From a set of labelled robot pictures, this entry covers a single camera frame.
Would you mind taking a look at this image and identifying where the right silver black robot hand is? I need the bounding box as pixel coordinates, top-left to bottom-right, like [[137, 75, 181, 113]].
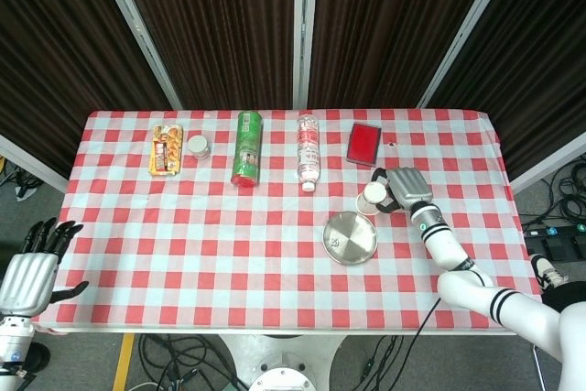
[[371, 166, 434, 214]]

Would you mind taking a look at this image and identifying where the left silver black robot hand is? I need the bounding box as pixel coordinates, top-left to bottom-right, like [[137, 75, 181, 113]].
[[0, 220, 90, 319]]

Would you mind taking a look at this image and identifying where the white paper cup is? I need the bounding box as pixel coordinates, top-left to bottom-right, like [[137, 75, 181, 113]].
[[355, 180, 390, 217]]

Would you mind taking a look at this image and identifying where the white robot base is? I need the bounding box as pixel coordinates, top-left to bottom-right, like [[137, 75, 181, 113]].
[[219, 333, 349, 391]]

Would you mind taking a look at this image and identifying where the silver metal plate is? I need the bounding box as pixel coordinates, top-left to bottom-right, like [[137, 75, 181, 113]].
[[322, 211, 379, 266]]

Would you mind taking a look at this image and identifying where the red ink pad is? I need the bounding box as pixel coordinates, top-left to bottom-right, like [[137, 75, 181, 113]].
[[345, 122, 382, 167]]

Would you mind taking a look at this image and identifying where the clear plastic water bottle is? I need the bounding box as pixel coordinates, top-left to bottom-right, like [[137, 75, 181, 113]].
[[296, 114, 321, 192]]

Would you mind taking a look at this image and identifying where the black power strip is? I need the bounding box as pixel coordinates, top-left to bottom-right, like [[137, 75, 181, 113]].
[[524, 223, 586, 240]]

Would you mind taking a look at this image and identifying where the dark brown partition panel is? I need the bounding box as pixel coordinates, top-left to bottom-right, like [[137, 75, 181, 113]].
[[0, 0, 170, 177], [307, 0, 503, 111], [429, 0, 586, 179], [112, 0, 303, 111]]

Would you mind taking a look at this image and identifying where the black white sneaker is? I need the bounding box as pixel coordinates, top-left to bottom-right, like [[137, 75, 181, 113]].
[[530, 253, 570, 292]]

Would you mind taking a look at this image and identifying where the green chips can red lid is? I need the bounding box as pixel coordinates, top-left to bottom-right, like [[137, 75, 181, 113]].
[[230, 110, 265, 189]]

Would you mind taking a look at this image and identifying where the yellow snack packet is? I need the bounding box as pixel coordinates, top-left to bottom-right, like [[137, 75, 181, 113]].
[[148, 124, 185, 177]]

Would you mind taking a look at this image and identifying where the red white checkered tablecloth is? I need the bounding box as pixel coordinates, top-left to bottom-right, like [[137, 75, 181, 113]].
[[34, 109, 544, 335]]

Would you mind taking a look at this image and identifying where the small white plastic jar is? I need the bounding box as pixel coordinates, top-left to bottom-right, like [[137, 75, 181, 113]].
[[187, 135, 212, 158]]

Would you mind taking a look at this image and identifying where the white partition frame post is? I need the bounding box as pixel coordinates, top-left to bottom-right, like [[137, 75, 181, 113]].
[[417, 0, 521, 111], [90, 0, 184, 111], [0, 134, 70, 193], [510, 129, 586, 193], [294, 0, 320, 111]]

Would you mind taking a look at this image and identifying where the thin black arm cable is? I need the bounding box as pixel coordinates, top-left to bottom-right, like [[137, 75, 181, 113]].
[[414, 297, 443, 335]]

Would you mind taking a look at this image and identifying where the black cable bundle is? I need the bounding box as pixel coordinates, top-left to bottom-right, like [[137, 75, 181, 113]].
[[542, 166, 586, 227], [136, 333, 248, 391]]

